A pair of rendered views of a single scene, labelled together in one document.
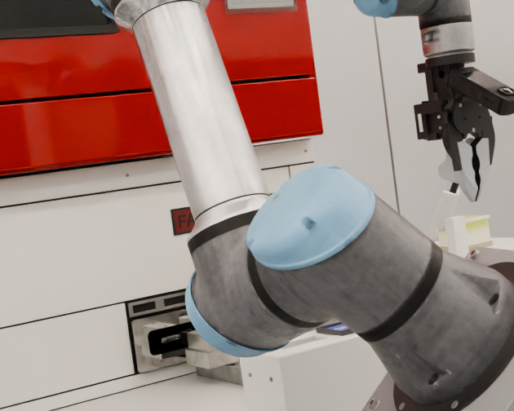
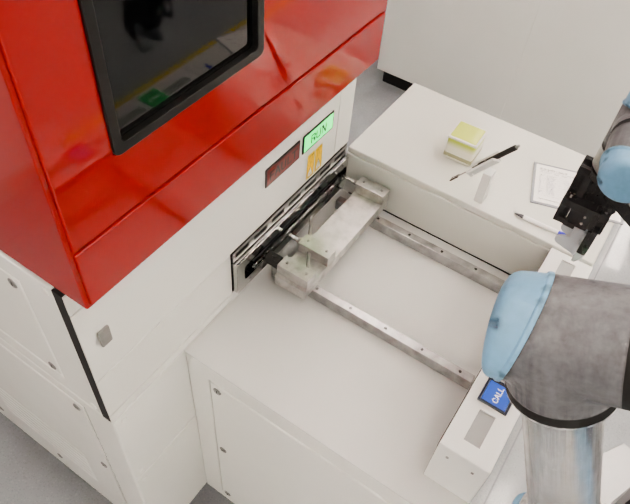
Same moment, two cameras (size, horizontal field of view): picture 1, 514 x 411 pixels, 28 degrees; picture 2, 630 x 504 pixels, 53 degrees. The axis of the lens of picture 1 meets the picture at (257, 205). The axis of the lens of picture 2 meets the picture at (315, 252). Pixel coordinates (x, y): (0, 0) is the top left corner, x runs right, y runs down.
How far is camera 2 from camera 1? 1.34 m
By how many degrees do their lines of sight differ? 52
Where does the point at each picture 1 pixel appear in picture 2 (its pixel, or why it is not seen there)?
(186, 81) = (585, 477)
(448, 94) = (599, 200)
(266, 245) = not seen: outside the picture
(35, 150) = (190, 208)
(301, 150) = not seen: hidden behind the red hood
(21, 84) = (180, 156)
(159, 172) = not seen: hidden behind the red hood
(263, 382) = (460, 467)
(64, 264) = (194, 258)
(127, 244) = (235, 214)
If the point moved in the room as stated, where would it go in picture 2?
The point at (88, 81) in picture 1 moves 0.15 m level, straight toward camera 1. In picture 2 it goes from (233, 118) to (282, 178)
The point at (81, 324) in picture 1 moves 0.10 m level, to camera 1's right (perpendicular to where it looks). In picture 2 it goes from (202, 289) to (250, 275)
